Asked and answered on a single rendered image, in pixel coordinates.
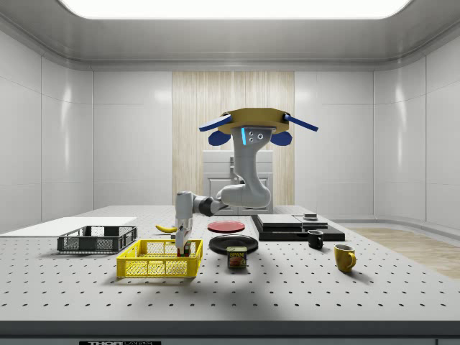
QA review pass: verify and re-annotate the black plate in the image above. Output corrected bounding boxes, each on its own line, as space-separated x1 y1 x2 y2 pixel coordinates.
208 234 260 254

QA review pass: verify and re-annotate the white cabinet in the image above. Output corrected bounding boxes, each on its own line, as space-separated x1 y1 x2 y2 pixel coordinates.
201 149 275 217

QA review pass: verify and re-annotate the black mug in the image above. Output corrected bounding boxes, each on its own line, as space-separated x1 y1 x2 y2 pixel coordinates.
307 229 325 250

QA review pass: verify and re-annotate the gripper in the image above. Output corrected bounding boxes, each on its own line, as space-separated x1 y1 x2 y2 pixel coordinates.
173 218 194 257

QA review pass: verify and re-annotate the yellow basket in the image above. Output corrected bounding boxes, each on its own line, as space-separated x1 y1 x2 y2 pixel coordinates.
116 239 204 280

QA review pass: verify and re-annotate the white board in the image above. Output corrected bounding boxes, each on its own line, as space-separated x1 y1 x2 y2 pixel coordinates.
0 216 139 238

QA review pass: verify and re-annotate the flat-sided can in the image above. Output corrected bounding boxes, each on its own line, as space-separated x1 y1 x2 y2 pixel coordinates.
226 246 248 270

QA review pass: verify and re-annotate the yellow mug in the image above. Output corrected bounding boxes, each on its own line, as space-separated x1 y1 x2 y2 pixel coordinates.
333 244 358 273

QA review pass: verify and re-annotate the red plate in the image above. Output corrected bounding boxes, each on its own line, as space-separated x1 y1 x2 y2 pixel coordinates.
207 220 246 234

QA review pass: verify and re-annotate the dark grey basket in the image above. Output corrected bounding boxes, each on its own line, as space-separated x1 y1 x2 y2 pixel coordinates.
57 225 139 255

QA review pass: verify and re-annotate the black stove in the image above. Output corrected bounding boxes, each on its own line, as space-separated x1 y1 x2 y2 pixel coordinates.
250 212 346 242

